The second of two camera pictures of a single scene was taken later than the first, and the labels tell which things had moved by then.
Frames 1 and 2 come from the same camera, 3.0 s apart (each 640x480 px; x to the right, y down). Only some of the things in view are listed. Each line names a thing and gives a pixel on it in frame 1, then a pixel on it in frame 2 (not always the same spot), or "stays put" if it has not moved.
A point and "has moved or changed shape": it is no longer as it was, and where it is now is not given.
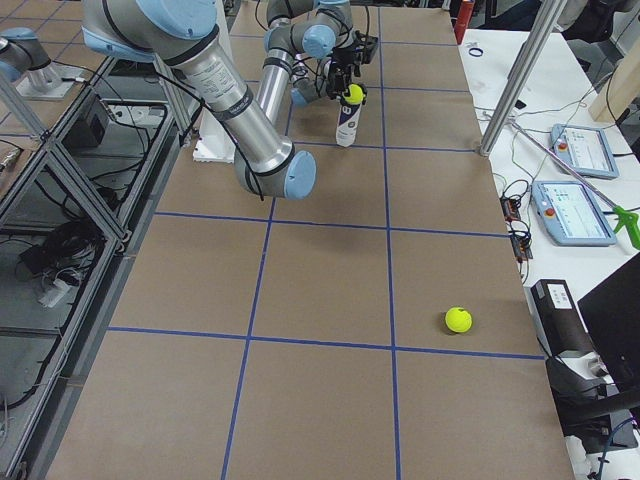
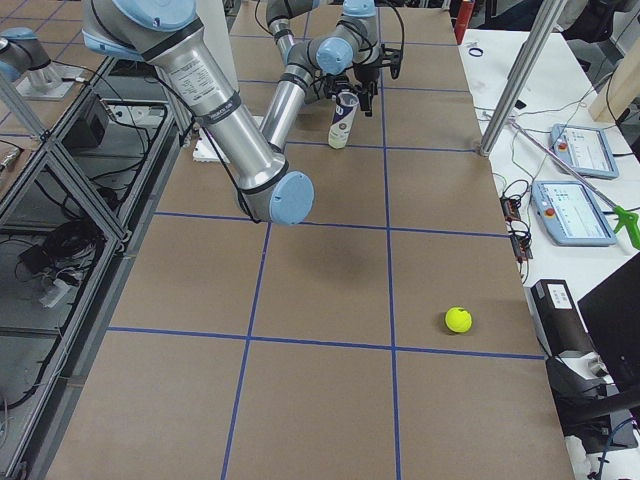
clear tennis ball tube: (347, 124) has moved or changed shape
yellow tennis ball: (458, 321) stays put
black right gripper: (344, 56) → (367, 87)
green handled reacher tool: (623, 217) stays put
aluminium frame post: (522, 73) stays put
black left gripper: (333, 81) stays put
